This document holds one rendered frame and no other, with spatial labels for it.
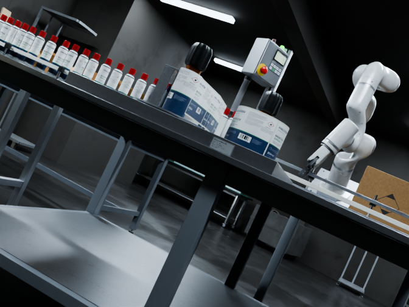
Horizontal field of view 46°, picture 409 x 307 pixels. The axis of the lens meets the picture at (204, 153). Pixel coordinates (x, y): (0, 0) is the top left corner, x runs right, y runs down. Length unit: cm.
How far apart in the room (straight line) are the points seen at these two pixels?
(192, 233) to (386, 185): 124
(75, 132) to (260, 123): 566
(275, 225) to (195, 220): 701
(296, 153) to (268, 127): 792
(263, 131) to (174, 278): 57
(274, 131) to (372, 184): 90
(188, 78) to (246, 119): 26
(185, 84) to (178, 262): 64
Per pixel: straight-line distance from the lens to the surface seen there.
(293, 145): 964
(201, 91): 184
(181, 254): 151
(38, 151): 290
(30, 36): 292
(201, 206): 149
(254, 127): 167
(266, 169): 151
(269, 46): 244
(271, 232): 849
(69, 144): 719
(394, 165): 940
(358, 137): 236
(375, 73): 242
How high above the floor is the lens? 76
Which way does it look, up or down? 2 degrees up
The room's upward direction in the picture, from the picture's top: 25 degrees clockwise
